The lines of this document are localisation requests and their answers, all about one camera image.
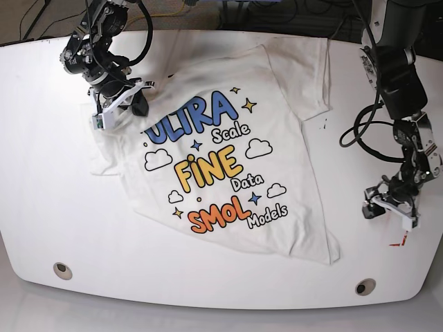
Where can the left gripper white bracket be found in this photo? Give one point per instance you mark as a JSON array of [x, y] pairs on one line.
[[377, 203]]

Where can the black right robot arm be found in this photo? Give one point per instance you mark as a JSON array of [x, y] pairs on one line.
[[87, 53]]

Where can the right table grommet hole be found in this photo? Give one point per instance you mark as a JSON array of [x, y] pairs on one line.
[[365, 287]]

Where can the red tape rectangle marking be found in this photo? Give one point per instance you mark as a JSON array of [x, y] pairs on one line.
[[396, 233]]

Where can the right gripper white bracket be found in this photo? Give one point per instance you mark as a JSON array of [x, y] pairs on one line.
[[110, 102]]

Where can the table grommet hole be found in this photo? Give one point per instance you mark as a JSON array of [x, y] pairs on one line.
[[365, 287], [62, 271]]

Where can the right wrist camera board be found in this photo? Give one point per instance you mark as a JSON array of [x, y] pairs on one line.
[[97, 122]]

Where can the white printed t-shirt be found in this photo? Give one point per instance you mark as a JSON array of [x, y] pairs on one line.
[[221, 157]]

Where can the left table grommet hole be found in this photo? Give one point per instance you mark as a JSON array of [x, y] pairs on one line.
[[62, 271]]

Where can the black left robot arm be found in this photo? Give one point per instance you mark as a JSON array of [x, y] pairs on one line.
[[388, 57]]

